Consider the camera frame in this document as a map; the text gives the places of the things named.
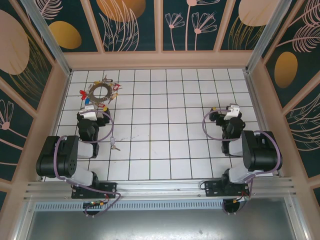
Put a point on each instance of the red plastic key tag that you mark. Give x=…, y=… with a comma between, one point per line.
x=82, y=94
x=116, y=87

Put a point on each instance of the yellow plastic key tag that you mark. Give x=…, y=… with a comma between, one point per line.
x=114, y=96

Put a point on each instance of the metal disc with key rings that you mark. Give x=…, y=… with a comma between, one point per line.
x=93, y=93

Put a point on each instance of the aluminium corner post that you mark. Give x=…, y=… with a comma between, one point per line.
x=265, y=37
x=50, y=37

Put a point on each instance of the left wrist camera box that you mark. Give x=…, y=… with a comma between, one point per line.
x=88, y=113

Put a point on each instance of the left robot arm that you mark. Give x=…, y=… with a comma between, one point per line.
x=62, y=155

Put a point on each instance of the grey sheet metal panel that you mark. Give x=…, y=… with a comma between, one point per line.
x=160, y=225

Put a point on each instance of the silver key with lilac tag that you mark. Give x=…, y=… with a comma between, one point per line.
x=112, y=140

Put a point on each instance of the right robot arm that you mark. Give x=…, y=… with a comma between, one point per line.
x=262, y=152

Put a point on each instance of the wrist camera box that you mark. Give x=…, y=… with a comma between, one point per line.
x=231, y=111
x=88, y=113

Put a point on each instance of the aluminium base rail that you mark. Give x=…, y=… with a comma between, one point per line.
x=160, y=186

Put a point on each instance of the aluminium side rail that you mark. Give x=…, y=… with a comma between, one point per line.
x=255, y=100

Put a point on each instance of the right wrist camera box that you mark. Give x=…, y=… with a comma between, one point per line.
x=231, y=111

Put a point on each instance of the blue plastic key tag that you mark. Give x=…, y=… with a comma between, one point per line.
x=87, y=101

